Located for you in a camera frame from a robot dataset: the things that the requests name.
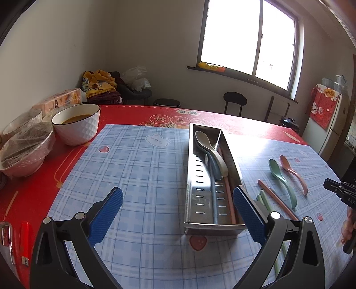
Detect yellow and red clothes pile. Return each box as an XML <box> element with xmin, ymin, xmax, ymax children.
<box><xmin>81</xmin><ymin>70</ymin><xmax>123</xmax><ymax>105</ymax></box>

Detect plastic covered bowl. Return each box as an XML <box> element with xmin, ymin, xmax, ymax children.
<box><xmin>1</xmin><ymin>122</ymin><xmax>55</xmax><ymax>178</ymax></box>

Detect beige spoon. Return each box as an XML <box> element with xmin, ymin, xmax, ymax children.
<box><xmin>195</xmin><ymin>131</ymin><xmax>229</xmax><ymax>177</ymax></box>

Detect black stool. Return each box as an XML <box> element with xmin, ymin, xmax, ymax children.
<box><xmin>223</xmin><ymin>92</ymin><xmax>247</xmax><ymax>117</ymax></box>

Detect person's right hand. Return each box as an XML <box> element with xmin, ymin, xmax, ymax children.
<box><xmin>340</xmin><ymin>207</ymin><xmax>355</xmax><ymax>244</ymax></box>

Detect black round bin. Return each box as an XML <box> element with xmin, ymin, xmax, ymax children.
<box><xmin>153</xmin><ymin>98</ymin><xmax>181</xmax><ymax>108</ymax></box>

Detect blue spoon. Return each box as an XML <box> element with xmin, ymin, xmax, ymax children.
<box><xmin>206</xmin><ymin>154</ymin><xmax>223</xmax><ymax>181</ymax></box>

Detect white plastic bag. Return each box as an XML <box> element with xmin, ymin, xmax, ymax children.
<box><xmin>121</xmin><ymin>66</ymin><xmax>151</xmax><ymax>92</ymax></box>

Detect yellow item on windowsill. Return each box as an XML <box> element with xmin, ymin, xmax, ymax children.
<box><xmin>197</xmin><ymin>62</ymin><xmax>226</xmax><ymax>73</ymax></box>

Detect pink spoon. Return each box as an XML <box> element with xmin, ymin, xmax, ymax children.
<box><xmin>279</xmin><ymin>155</ymin><xmax>308</xmax><ymax>196</ymax></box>

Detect white textured bowl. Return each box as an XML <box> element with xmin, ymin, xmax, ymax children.
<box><xmin>51</xmin><ymin>104</ymin><xmax>101</xmax><ymax>146</ymax></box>

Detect green spoon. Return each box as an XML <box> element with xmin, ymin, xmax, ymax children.
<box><xmin>269</xmin><ymin>159</ymin><xmax>297</xmax><ymax>210</ymax></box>

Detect red lighter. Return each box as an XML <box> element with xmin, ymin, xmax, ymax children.
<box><xmin>20</xmin><ymin>221</ymin><xmax>30</xmax><ymax>267</ymax></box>

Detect green chopstick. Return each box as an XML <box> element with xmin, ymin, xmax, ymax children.
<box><xmin>259</xmin><ymin>190</ymin><xmax>287</xmax><ymax>256</ymax></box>
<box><xmin>257</xmin><ymin>194</ymin><xmax>280</xmax><ymax>276</ymax></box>

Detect tissue pack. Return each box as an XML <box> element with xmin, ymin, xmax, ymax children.
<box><xmin>32</xmin><ymin>88</ymin><xmax>81</xmax><ymax>115</ymax></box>

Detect red cloth on refrigerator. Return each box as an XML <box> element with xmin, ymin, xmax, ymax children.
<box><xmin>309</xmin><ymin>84</ymin><xmax>340</xmax><ymax>129</ymax></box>

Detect steel utensil tray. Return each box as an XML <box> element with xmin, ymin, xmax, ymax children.
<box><xmin>183</xmin><ymin>123</ymin><xmax>247</xmax><ymax>236</ymax></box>

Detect pink chopstick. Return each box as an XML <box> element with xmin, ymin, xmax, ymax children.
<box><xmin>258</xmin><ymin>179</ymin><xmax>299</xmax><ymax>220</ymax></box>
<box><xmin>216</xmin><ymin>147</ymin><xmax>237</xmax><ymax>225</ymax></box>

